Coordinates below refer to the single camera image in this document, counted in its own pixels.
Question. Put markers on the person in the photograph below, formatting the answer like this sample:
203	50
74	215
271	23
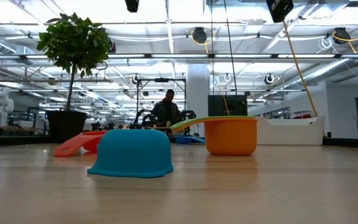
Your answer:
166	112

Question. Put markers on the small blue measuring cup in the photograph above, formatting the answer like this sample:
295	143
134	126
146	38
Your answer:
188	140

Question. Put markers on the green plant in black pot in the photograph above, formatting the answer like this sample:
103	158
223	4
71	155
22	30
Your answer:
73	40

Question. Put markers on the white humanoid robot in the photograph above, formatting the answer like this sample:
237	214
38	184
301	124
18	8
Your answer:
0	105

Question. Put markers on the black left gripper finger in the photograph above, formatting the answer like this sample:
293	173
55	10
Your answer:
132	4

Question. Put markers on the black background robot arms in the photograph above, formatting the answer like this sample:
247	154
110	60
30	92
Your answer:
141	119

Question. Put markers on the turquoise measuring cup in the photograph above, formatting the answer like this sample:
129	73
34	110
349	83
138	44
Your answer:
132	152

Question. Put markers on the white plastic basket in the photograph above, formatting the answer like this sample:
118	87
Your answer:
291	133

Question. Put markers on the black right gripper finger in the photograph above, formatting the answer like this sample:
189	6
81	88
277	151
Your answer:
280	11

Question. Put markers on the green measuring cup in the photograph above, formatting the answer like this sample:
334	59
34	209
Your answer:
228	117

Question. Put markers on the orange measuring cup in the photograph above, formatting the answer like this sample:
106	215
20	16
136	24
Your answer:
230	138

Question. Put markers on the black rectangular monitor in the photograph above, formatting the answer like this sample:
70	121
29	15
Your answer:
238	105

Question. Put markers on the red measuring cup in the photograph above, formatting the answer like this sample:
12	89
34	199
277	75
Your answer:
73	144

